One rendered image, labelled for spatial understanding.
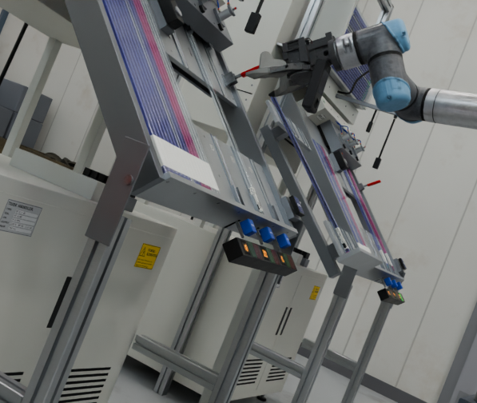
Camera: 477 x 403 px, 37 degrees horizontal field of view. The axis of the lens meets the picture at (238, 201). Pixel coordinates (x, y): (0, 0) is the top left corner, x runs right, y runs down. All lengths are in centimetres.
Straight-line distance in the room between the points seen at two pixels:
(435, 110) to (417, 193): 333
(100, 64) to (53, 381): 53
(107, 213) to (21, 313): 47
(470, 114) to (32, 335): 104
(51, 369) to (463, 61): 431
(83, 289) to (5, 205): 31
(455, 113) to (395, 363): 338
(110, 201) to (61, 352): 25
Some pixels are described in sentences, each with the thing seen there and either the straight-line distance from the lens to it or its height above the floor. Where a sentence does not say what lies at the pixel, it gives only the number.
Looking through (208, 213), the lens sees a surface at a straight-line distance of 139.
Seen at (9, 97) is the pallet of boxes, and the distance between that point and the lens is 631.
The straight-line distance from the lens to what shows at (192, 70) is 169.
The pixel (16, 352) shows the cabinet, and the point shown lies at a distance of 160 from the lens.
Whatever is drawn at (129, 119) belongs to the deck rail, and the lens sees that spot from 121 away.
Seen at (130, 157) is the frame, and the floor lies 73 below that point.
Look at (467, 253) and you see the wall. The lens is 482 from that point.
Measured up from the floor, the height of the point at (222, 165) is 80.
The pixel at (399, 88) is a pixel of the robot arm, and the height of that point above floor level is 108.
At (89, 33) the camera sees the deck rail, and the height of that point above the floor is 91.
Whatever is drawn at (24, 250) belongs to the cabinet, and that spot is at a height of 49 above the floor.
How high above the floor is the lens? 71
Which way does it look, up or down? 1 degrees up
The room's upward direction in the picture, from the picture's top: 22 degrees clockwise
